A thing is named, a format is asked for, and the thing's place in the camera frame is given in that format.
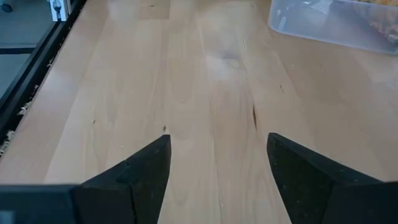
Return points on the clear plastic bin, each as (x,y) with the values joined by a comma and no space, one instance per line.
(335,21)

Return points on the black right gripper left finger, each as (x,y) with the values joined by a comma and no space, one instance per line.
(133,189)

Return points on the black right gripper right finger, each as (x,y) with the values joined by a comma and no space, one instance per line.
(317,193)

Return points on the pink green noodle packet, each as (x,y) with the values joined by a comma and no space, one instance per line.
(385,26)

